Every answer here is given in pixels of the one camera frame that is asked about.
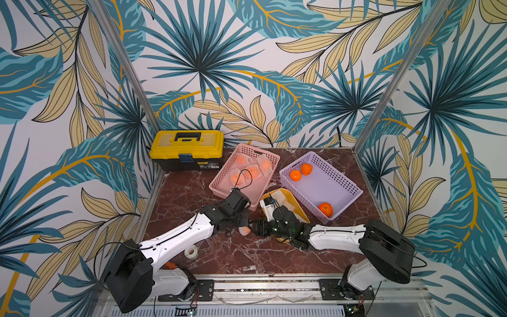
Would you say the aluminium corner post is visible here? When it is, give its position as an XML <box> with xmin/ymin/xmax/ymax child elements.
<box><xmin>353</xmin><ymin>0</ymin><xmax>451</xmax><ymax>155</ymax></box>
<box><xmin>88</xmin><ymin>0</ymin><xmax>161</xmax><ymax>133</ymax></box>

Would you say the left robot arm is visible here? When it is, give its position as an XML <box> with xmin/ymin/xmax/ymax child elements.
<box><xmin>101</xmin><ymin>188</ymin><xmax>251</xmax><ymax>314</ymax></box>

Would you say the right aluminium corner post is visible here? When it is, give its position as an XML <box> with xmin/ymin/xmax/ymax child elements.
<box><xmin>353</xmin><ymin>0</ymin><xmax>451</xmax><ymax>155</ymax></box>

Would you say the yellow plastic tub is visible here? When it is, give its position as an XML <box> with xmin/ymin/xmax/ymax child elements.
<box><xmin>260</xmin><ymin>188</ymin><xmax>310</xmax><ymax>223</ymax></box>

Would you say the yellow black toolbox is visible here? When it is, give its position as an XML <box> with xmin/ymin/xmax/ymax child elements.
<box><xmin>150</xmin><ymin>130</ymin><xmax>224</xmax><ymax>173</ymax></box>

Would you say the white tape roll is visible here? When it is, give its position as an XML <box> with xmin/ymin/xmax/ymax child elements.
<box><xmin>184</xmin><ymin>244</ymin><xmax>199</xmax><ymax>260</ymax></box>

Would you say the white foam net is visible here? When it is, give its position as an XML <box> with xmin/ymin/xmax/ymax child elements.
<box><xmin>272</xmin><ymin>190</ymin><xmax>294</xmax><ymax>209</ymax></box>

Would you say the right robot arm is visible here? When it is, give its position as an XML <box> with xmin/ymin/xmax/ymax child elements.
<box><xmin>249</xmin><ymin>207</ymin><xmax>415</xmax><ymax>300</ymax></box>

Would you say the pink perforated basket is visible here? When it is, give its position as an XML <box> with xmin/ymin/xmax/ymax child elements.
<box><xmin>208</xmin><ymin>143</ymin><xmax>281</xmax><ymax>211</ymax></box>

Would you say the left aluminium corner post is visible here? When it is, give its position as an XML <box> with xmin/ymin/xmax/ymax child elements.
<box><xmin>88</xmin><ymin>0</ymin><xmax>161</xmax><ymax>133</ymax></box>

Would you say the aluminium front rail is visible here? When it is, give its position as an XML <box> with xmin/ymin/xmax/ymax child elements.
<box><xmin>90</xmin><ymin>274</ymin><xmax>436</xmax><ymax>317</ymax></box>

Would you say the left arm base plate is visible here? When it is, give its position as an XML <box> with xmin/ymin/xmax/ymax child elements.
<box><xmin>157</xmin><ymin>279</ymin><xmax>215</xmax><ymax>302</ymax></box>

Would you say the orange handled screwdriver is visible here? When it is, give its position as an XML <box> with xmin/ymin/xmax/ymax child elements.
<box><xmin>165</xmin><ymin>262</ymin><xmax>178</xmax><ymax>270</ymax></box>

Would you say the purple perforated basket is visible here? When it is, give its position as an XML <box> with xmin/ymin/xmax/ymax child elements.
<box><xmin>279</xmin><ymin>151</ymin><xmax>363</xmax><ymax>225</ymax></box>

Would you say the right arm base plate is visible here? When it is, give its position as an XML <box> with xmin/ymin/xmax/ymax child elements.
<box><xmin>318</xmin><ymin>279</ymin><xmax>375</xmax><ymax>301</ymax></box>

